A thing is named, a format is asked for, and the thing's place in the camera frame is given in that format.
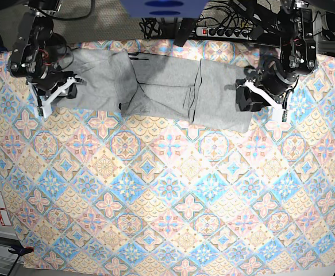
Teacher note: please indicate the grey T-shirt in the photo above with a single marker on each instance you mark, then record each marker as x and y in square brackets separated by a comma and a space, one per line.
[201, 92]

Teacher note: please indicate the patterned colourful tablecloth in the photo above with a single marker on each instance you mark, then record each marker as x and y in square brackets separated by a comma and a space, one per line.
[92, 192]

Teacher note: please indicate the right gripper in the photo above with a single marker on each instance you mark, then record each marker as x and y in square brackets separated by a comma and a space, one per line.
[55, 86]

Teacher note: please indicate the blue box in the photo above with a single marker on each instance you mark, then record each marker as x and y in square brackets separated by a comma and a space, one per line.
[164, 8]

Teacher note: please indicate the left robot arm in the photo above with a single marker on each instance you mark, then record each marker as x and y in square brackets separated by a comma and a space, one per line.
[293, 26]

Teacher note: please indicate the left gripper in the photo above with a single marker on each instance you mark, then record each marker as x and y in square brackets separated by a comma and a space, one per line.
[273, 79]

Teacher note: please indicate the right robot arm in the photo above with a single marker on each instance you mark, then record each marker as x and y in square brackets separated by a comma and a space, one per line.
[37, 56]

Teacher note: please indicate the black power strip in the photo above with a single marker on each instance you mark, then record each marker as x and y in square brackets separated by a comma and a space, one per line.
[222, 33]

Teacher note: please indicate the black clamp lower left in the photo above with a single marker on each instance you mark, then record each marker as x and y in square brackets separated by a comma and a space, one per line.
[20, 250]

